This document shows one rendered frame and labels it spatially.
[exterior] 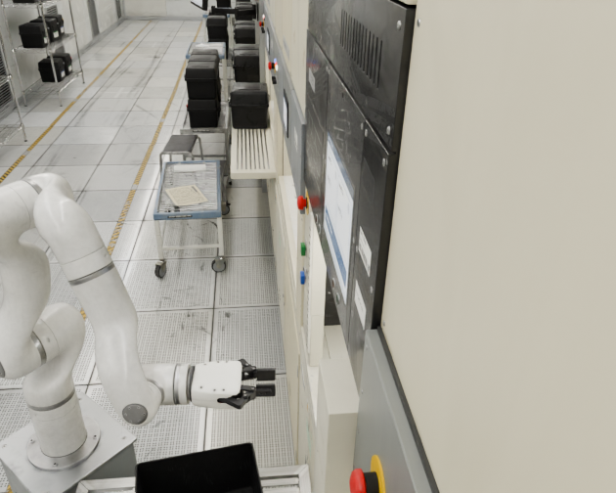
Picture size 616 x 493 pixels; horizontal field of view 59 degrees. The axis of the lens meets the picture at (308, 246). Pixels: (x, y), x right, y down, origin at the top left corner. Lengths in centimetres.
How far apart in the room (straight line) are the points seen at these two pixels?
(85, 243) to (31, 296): 29
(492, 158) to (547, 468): 20
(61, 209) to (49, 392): 59
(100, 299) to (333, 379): 48
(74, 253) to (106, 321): 14
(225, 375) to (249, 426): 154
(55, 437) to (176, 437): 112
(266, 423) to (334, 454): 182
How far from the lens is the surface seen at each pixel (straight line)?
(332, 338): 181
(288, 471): 159
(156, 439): 272
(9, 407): 309
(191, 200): 369
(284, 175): 302
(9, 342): 143
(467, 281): 45
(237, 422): 273
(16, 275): 132
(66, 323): 149
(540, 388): 36
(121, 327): 113
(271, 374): 120
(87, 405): 184
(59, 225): 111
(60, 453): 171
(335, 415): 85
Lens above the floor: 202
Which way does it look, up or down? 30 degrees down
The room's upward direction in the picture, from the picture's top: 2 degrees clockwise
